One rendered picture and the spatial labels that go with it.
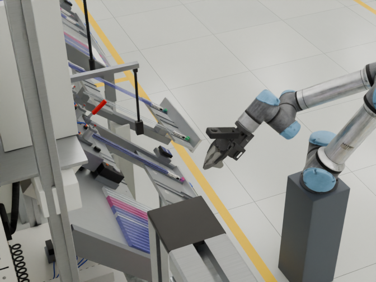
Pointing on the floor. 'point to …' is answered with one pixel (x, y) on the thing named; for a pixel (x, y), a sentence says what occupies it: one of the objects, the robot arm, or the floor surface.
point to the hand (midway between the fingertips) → (204, 165)
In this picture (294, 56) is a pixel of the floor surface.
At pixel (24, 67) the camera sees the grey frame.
